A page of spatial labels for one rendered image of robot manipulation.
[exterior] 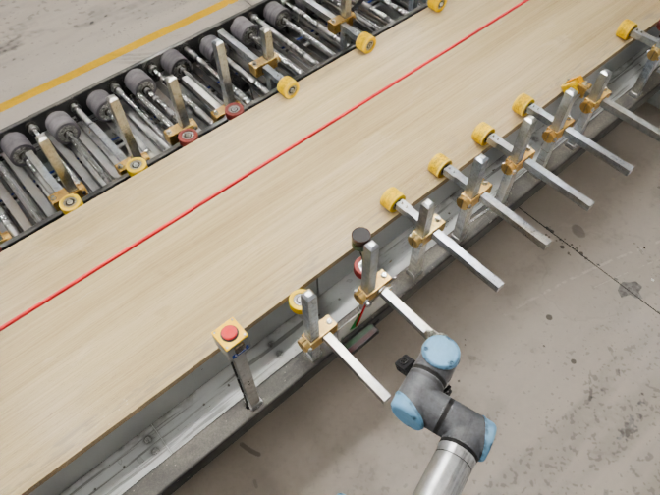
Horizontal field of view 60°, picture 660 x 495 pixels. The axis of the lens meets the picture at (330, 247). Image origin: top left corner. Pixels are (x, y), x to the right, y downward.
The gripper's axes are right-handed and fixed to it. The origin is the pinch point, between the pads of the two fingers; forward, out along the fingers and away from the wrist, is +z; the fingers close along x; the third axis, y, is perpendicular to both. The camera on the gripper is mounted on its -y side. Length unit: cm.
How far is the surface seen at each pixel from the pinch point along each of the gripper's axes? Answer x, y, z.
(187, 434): -57, -46, 32
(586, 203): 95, -11, -2
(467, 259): 45, -22, -2
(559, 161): 130, -39, 24
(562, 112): 115, -41, -13
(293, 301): -7, -50, 3
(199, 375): -43, -58, 25
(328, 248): 15, -59, 4
